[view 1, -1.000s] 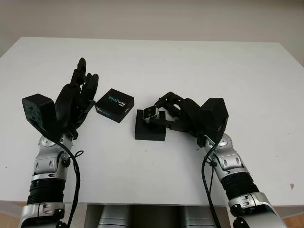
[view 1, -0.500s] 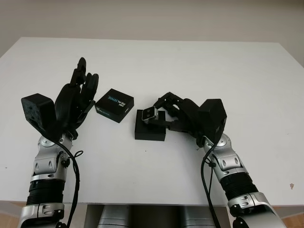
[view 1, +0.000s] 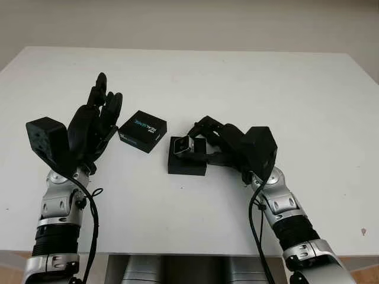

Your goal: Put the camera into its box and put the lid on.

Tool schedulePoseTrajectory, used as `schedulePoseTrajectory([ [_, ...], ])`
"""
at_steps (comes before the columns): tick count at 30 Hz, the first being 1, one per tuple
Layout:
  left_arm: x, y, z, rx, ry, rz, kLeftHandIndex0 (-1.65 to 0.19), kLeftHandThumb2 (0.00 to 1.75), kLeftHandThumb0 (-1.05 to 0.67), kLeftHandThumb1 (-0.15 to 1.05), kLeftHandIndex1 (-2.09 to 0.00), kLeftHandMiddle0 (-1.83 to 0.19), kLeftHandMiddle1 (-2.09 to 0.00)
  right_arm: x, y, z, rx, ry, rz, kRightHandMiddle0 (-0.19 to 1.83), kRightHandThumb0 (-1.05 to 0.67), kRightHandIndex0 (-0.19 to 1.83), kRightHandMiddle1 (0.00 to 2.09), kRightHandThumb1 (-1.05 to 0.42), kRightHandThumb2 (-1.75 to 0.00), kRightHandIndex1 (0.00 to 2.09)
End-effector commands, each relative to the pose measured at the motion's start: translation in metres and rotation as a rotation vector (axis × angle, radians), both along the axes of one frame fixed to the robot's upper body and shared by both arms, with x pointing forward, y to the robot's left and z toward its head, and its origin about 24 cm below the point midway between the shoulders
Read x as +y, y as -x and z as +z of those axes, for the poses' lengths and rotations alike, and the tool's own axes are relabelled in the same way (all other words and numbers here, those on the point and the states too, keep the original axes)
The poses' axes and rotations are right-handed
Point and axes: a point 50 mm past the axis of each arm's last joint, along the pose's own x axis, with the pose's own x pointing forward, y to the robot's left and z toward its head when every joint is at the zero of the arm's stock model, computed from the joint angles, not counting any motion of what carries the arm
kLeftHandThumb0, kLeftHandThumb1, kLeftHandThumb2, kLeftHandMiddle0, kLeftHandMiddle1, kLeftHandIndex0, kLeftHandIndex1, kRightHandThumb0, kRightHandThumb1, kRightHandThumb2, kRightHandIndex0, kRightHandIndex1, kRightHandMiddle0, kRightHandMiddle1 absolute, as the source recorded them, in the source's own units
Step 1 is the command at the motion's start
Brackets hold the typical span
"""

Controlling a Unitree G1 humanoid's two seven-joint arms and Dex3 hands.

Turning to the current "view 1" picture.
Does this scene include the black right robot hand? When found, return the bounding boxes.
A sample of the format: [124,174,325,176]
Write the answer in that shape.
[189,115,252,183]

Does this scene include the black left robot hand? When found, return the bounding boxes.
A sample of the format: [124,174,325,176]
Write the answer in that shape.
[67,72,124,172]

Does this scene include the small silver camera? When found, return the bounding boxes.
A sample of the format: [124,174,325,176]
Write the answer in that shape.
[173,135,195,155]

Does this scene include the black printed box lid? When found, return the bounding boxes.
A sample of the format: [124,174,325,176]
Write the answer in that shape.
[117,109,169,154]

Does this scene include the black box base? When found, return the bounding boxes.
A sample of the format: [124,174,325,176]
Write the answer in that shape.
[167,135,208,176]

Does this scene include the grey robot torso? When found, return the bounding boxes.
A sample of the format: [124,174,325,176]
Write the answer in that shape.
[123,256,267,284]

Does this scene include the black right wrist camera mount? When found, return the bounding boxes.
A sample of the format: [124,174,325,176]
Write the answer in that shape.
[240,126,278,181]

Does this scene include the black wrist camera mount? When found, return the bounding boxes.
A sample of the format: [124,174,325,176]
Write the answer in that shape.
[25,117,78,175]
[240,126,278,181]

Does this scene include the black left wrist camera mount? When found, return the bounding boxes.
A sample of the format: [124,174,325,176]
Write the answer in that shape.
[25,117,78,175]

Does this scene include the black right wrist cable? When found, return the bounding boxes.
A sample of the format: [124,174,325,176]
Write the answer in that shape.
[248,180,275,284]

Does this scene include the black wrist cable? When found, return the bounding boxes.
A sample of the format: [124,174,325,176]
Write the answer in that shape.
[70,176,104,284]
[248,180,275,284]

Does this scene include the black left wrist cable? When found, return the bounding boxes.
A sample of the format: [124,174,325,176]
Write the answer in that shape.
[70,176,104,284]

